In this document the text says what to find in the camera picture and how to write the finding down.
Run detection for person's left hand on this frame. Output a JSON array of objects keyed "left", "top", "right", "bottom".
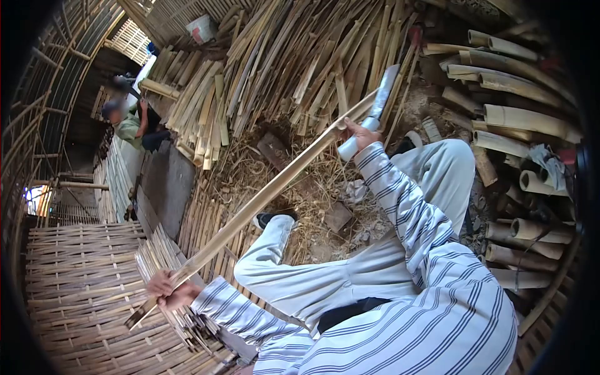
[{"left": 146, "top": 269, "right": 203, "bottom": 312}]

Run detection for person's right hand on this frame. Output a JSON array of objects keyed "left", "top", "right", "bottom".
[{"left": 344, "top": 117, "right": 383, "bottom": 153}]

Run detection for person's right fingers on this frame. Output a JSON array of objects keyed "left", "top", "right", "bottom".
[{"left": 344, "top": 117, "right": 365, "bottom": 143}]

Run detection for person's left fingers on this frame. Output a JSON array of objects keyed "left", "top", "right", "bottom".
[{"left": 146, "top": 269, "right": 176, "bottom": 297}]

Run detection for machete with white handle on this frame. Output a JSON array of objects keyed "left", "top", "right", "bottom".
[{"left": 337, "top": 64, "right": 400, "bottom": 162}]

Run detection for long bamboo strip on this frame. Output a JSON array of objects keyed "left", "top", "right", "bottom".
[{"left": 125, "top": 89, "right": 381, "bottom": 332}]

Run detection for stack of thin bamboo slats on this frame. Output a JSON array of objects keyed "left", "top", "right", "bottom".
[{"left": 135, "top": 224, "right": 235, "bottom": 353}]

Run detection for woven bamboo mat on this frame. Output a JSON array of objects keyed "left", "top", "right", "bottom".
[{"left": 24, "top": 221, "right": 235, "bottom": 375}]

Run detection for dark wooden chopping block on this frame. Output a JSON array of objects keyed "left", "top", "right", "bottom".
[{"left": 256, "top": 132, "right": 293, "bottom": 172}]

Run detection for small wooden block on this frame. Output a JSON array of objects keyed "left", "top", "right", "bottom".
[{"left": 323, "top": 202, "right": 353, "bottom": 233}]

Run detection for grey wooden plank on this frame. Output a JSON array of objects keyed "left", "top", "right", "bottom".
[{"left": 133, "top": 141, "right": 197, "bottom": 240}]

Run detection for pile of split bamboo strips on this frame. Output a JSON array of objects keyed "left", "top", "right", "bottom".
[{"left": 141, "top": 0, "right": 423, "bottom": 170}]

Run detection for stack of pale bamboo slats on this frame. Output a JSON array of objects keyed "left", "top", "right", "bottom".
[{"left": 93, "top": 133, "right": 143, "bottom": 224}]

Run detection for person's legs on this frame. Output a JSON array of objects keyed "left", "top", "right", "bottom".
[{"left": 233, "top": 131, "right": 476, "bottom": 331}]

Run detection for pile of bamboo tube sections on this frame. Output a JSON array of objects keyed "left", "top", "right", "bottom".
[{"left": 422, "top": 21, "right": 583, "bottom": 293}]

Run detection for white plastic bucket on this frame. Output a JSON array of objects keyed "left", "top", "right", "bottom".
[{"left": 186, "top": 14, "right": 217, "bottom": 44}]

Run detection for white cloth rag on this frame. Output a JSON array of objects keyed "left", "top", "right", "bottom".
[{"left": 529, "top": 143, "right": 570, "bottom": 191}]

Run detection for person's body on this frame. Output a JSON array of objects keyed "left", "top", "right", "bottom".
[{"left": 253, "top": 244, "right": 518, "bottom": 375}]

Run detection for bamboo lattice frame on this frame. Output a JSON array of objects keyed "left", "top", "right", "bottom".
[{"left": 0, "top": 0, "right": 155, "bottom": 230}]

